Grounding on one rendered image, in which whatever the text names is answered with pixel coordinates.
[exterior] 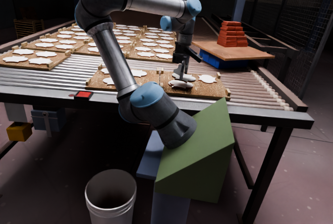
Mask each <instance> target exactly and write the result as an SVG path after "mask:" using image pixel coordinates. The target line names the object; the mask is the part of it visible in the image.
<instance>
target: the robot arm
mask: <svg viewBox="0 0 333 224"><path fill-rule="evenodd" d="M126 9H129V10H135V11H141V12H147V13H153V14H158V15H163V17H162V18H161V21H160V25H161V29H162V30H163V31H169V32H171V31H179V37H178V41H175V50H174V51H173V52H174V53H173V56H172V62H175V63H177V64H179V63H180V64H179V65H178V68H176V69H174V70H173V72H174V73H175V74H177V75H179V76H180V78H179V81H181V80H182V79H183V75H184V71H185V74H187V72H188V66H189V58H190V56H191V57H192V58H193V59H195V60H196V61H197V62H198V63H200V62H201V61H202V60H203V57H201V56H200V55H199V54H198V53H196V52H195V51H194V50H192V49H191V48H190V47H189V46H190V45H191V42H192V38H193V31H194V24H195V17H196V15H197V14H198V13H200V11H201V9H202V7H201V3H200V1H199V0H79V2H78V4H77V6H76V8H75V15H74V16H75V21H76V23H77V25H78V26H79V27H80V28H81V29H82V30H84V31H85V32H86V35H87V36H89V37H91V38H93V40H94V42H95V44H96V47H97V49H98V51H99V53H100V55H101V57H102V59H103V61H104V64H105V66H106V68H107V70H108V72H109V74H110V76H111V79H112V81H113V83H114V85H115V87H116V89H117V96H116V98H117V100H118V103H119V107H118V111H119V114H120V116H121V117H122V119H123V120H125V121H127V122H129V123H140V122H143V121H148V122H149V123H150V124H151V125H152V126H153V127H154V128H155V129H156V130H157V132H158V134H159V136H160V139H161V141H162V143H163V144H164V145H165V147H166V148H167V149H175V148H177V147H179V146H181V145H182V144H184V143H185V142H186V141H187V140H188V139H189V138H190V137H191V136H192V135H193V133H194V132H195V130H196V127H197V122H196V120H195V119H194V118H193V117H191V116H190V115H188V114H186V113H185V112H183V111H181V110H180V109H179V108H178V107H177V105H176V104H175V103H174V102H173V101H172V99H171V98H170V97H169V96H168V95H167V94H166V92H165V91H164V90H163V88H162V87H161V86H159V85H158V83H156V82H154V81H150V82H147V83H145V84H143V85H142V86H141V85H139V84H137V83H136V80H135V78H134V76H133V74H132V72H131V70H130V67H129V65H128V63H127V61H126V59H125V57H124V54H123V52H122V50H121V48H120V46H119V43H118V41H117V39H116V37H115V35H114V33H113V30H112V29H113V27H114V24H113V21H112V19H111V17H110V13H111V12H112V11H116V10H118V11H125V10H126Z"/></svg>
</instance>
